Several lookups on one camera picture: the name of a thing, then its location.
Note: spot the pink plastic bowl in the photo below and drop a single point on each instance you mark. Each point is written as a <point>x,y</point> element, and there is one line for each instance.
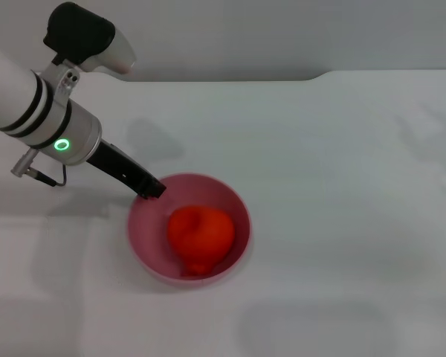
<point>148,234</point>

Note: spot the orange fruit with stem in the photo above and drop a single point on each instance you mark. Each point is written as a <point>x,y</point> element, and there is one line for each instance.
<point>200,234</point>

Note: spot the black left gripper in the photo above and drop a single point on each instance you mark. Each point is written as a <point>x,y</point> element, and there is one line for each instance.
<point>115,165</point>

